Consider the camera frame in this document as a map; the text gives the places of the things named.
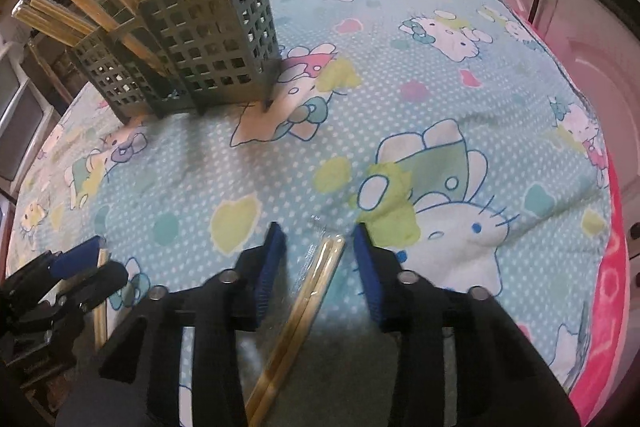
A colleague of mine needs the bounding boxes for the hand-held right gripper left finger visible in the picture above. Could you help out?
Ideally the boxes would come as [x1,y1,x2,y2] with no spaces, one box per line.
[97,222,288,427]

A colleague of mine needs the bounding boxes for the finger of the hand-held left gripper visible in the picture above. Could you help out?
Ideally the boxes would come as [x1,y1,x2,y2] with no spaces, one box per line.
[50,237,107,280]
[60,261,130,314]

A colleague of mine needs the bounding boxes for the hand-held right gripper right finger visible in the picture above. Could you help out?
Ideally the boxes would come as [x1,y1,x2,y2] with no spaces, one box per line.
[352,223,583,427]

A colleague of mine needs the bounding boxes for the bamboo chopsticks pair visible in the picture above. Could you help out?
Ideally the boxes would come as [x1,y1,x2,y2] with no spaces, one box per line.
[94,249,110,350]
[244,234,347,419]

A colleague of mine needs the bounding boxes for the grey-green grid utensil holder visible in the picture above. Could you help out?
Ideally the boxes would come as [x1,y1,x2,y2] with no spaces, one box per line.
[69,0,282,120]

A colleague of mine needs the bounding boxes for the cartoon cat printed blanket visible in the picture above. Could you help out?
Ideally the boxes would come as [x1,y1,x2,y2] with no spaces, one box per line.
[5,0,613,427]

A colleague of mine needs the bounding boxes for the white toaster oven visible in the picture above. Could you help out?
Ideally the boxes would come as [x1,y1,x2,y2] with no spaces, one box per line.
[0,52,56,182]

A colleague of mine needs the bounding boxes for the pink blanket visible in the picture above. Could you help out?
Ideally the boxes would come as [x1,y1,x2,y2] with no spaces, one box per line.
[562,147,638,427]

